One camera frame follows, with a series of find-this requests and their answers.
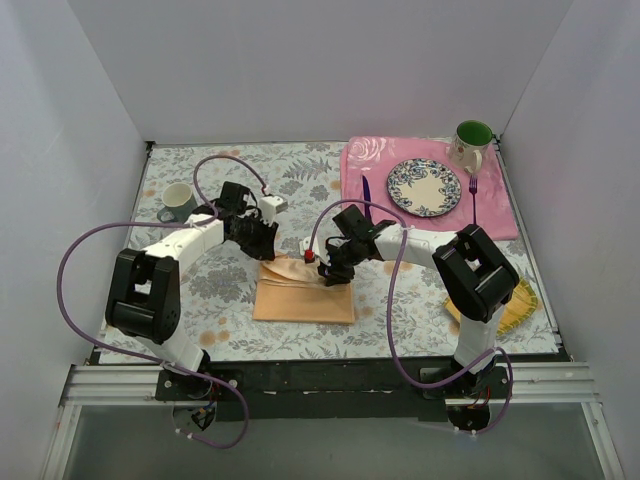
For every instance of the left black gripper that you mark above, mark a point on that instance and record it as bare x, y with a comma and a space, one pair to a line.
258, 236

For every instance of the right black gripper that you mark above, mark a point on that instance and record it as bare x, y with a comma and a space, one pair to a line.
338, 257

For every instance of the orange satin napkin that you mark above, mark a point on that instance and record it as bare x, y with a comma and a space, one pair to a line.
289, 290

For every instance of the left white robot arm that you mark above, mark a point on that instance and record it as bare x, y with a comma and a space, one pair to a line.
144, 300

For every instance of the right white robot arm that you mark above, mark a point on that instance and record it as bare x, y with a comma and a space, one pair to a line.
478, 278

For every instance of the grey mug white inside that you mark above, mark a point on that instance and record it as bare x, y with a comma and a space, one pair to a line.
178, 203

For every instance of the floral mug green inside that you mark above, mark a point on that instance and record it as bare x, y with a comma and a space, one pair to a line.
469, 145

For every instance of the purple knife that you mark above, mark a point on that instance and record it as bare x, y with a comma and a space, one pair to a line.
367, 198

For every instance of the pink floral placemat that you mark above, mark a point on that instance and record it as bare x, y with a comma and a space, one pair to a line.
374, 157

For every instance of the blue floral plate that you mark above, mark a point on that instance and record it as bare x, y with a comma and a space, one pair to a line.
423, 187

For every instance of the purple fork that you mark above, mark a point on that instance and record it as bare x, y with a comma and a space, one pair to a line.
473, 189

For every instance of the yellow bamboo mat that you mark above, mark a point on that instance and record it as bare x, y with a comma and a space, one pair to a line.
519, 309

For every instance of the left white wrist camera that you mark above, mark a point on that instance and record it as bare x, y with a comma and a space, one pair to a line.
270, 206

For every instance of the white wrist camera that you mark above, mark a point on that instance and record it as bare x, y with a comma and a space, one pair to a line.
270, 206
307, 252

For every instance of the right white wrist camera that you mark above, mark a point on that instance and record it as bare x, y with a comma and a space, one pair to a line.
307, 252

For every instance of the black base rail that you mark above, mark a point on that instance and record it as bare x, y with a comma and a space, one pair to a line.
345, 389

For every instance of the aluminium frame rail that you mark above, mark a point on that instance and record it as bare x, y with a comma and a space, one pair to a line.
133, 385

